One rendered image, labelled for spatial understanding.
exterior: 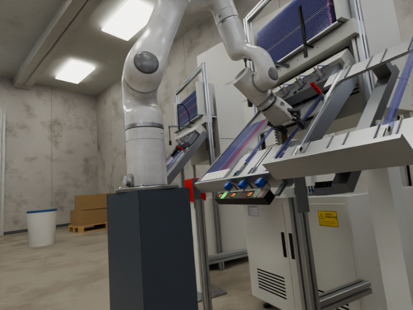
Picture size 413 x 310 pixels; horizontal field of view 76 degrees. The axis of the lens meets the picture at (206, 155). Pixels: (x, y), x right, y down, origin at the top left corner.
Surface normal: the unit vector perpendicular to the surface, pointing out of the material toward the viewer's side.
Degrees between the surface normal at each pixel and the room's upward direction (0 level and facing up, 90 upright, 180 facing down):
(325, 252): 90
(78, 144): 90
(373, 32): 90
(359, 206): 90
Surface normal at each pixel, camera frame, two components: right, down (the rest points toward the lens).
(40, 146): 0.73, -0.15
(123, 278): -0.69, -0.04
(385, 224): -0.87, 0.00
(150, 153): 0.44, -0.16
